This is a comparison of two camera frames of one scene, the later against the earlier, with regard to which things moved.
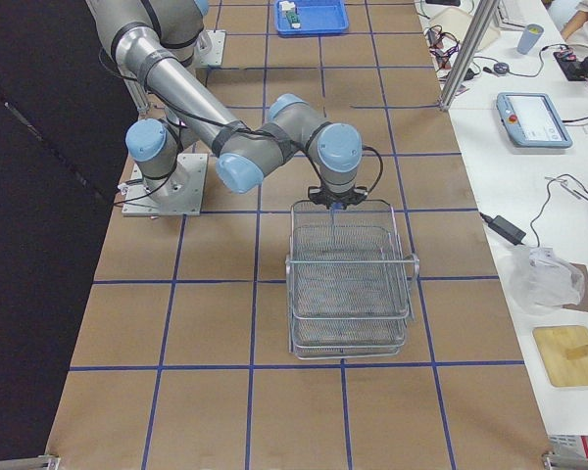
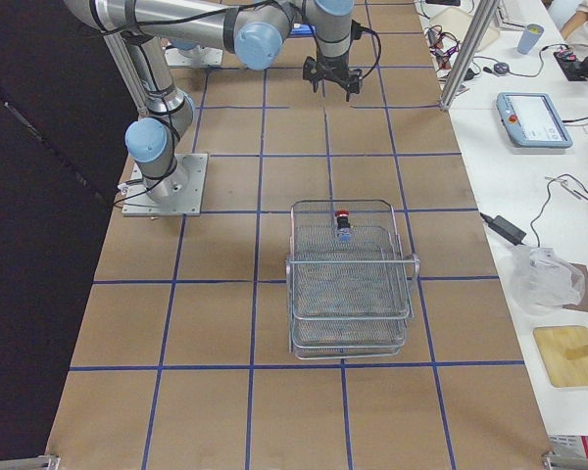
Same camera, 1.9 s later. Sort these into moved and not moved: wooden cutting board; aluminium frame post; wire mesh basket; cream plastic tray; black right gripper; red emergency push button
Moved: red emergency push button; black right gripper
Not moved: wire mesh basket; aluminium frame post; wooden cutting board; cream plastic tray
